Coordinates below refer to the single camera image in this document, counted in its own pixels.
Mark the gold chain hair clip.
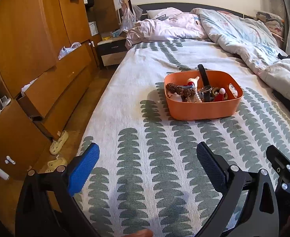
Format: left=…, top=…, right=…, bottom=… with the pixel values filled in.
left=200, top=85, right=212, bottom=102

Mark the cream clog slipper near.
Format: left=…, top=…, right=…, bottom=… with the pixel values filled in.
left=45, top=157, right=67, bottom=173

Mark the cream clog slipper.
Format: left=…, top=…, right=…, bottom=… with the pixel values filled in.
left=45, top=157, right=67, bottom=173
left=49, top=131, right=69, bottom=155

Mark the cream clog slipper far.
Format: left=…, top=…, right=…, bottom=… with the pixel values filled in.
left=49, top=131, right=69, bottom=155

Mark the santa hat hair clip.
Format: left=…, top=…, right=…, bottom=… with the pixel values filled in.
left=213, top=88, right=228, bottom=102

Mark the open wooden drawer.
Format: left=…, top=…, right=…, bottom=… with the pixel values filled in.
left=17, top=41, right=95, bottom=118

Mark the brown fuzzy scrunchie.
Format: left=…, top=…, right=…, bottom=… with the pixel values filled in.
left=165, top=83, right=196, bottom=102

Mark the blue hair clip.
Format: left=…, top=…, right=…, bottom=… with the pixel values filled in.
left=177, top=84, right=195, bottom=89

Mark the black headband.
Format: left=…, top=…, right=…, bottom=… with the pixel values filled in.
left=197, top=64, right=210, bottom=87

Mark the orange plastic basket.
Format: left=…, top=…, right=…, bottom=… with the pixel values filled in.
left=164, top=70, right=243, bottom=121

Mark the floral duvet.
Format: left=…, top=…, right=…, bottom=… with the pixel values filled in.
left=191, top=8, right=290, bottom=100

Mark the white plastic bag in drawer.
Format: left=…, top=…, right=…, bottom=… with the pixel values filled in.
left=58, top=42, right=81, bottom=60

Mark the wooden wardrobe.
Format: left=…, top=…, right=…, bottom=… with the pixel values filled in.
left=0, top=0, right=97, bottom=235

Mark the bedside nightstand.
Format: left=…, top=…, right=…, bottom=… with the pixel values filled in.
left=97, top=37, right=127, bottom=67

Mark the pink crumpled blanket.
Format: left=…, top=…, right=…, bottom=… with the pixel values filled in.
left=125, top=8, right=208, bottom=49

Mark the hanging clear plastic bag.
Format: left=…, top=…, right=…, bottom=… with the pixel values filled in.
left=120, top=5, right=143, bottom=33

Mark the white pillow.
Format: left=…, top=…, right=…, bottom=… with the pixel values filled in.
left=147, top=9, right=166, bottom=19

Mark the dark bed headboard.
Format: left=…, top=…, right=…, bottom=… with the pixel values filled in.
left=138, top=2, right=256, bottom=20

